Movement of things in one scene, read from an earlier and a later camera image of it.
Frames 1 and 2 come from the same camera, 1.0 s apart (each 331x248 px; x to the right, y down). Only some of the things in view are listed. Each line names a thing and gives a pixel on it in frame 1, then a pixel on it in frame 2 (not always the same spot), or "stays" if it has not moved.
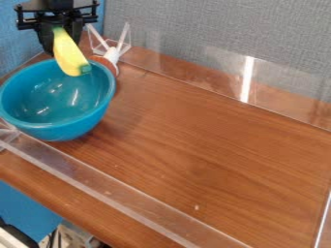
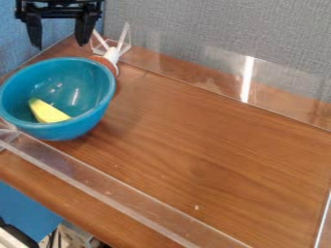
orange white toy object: [109, 58] stays
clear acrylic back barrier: [285, 78] stays
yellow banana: [69, 53] to [46, 112]
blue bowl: [51, 105] stays
